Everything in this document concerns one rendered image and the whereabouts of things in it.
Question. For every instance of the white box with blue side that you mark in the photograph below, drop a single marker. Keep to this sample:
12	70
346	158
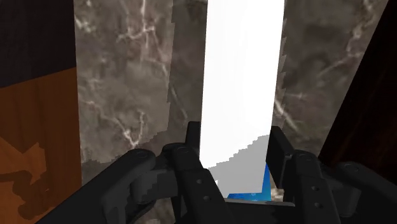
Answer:
242	77

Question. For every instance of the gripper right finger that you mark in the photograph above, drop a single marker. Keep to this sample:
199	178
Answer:
307	183

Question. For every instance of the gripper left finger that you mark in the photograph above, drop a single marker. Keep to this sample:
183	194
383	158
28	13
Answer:
186	173

